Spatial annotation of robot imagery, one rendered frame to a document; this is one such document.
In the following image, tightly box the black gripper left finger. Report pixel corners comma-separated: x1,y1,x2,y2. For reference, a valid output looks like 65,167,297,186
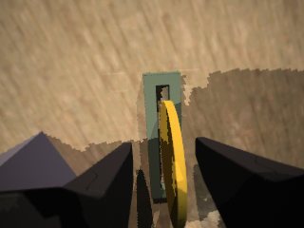
0,142,133,228

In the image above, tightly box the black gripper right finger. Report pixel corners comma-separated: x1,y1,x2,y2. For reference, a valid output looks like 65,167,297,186
195,137,304,228

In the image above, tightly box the gold coin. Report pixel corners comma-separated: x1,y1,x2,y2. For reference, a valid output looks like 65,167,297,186
161,101,187,228

